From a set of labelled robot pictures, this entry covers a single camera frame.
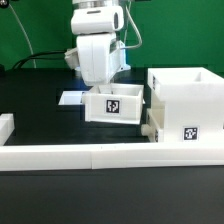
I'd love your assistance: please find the white drawer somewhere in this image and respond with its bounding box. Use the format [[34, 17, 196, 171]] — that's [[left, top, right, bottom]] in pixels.
[[141, 98, 165, 143], [82, 83, 144, 124]]

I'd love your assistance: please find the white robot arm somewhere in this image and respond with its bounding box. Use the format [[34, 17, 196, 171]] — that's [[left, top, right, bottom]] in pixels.
[[65, 0, 126, 86]]

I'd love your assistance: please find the white drawer cabinet box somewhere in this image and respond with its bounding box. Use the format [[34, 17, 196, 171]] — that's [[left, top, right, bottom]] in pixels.
[[148, 67, 224, 143]]

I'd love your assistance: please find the black cable bundle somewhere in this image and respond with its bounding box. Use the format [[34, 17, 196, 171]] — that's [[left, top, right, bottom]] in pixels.
[[12, 49, 68, 70]]

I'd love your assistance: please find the fiducial marker sheet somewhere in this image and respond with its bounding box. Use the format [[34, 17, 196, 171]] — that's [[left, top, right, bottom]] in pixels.
[[59, 91, 85, 106]]

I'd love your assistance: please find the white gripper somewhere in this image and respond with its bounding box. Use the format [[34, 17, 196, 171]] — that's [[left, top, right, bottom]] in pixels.
[[71, 7, 124, 86]]

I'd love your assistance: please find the white thin cable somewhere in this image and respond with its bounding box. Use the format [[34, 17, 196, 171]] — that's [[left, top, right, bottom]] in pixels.
[[7, 3, 38, 69]]

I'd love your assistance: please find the white front fence wall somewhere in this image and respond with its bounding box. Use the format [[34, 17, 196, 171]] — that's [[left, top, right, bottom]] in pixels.
[[0, 143, 224, 171]]

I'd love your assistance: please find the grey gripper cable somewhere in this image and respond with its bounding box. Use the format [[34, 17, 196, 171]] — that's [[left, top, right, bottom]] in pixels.
[[119, 3, 144, 51]]

